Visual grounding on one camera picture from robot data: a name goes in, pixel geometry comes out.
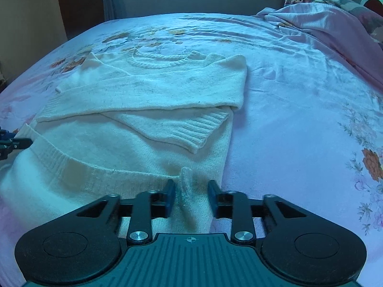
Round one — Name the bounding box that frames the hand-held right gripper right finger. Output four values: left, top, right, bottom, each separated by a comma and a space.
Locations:
208, 179, 307, 244

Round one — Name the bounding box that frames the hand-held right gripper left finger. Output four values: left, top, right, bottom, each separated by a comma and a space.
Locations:
76, 179, 176, 244

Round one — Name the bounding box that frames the cream knitted sweater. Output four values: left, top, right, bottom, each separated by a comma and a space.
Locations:
0, 51, 248, 246

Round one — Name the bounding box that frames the bed with floral sheet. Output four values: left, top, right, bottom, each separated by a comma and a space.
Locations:
0, 12, 383, 276

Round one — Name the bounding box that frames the brown wooden door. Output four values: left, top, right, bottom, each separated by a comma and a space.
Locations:
55, 0, 106, 41

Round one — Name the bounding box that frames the pink blanket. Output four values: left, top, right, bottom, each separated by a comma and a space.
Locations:
257, 4, 383, 84

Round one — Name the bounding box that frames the red and white headboard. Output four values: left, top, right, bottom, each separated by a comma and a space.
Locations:
362, 0, 383, 43

